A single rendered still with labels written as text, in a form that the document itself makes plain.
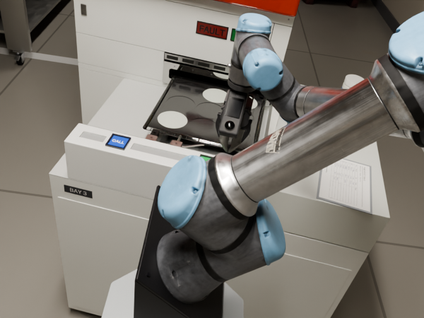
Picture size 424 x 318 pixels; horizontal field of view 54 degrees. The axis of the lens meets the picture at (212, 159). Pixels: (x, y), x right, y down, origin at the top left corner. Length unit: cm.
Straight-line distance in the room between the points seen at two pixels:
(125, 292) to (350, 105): 69
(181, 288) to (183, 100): 86
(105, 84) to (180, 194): 124
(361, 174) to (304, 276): 36
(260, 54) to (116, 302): 64
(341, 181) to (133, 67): 96
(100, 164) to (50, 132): 167
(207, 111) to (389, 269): 141
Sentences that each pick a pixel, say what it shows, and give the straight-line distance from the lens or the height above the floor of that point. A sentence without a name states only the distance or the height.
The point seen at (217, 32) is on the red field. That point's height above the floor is 110.
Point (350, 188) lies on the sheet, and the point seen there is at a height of 97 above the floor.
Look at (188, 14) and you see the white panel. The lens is 161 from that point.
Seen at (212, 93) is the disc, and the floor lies 90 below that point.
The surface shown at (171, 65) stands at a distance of 169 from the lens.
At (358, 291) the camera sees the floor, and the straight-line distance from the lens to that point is 229.
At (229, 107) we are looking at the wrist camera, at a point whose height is 118.
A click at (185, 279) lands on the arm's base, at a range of 82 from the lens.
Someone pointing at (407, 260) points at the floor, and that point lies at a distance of 256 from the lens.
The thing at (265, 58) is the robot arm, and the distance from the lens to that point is 84.
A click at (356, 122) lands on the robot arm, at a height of 142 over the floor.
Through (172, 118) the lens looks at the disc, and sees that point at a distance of 143.
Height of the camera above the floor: 171
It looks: 39 degrees down
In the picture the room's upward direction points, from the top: 10 degrees clockwise
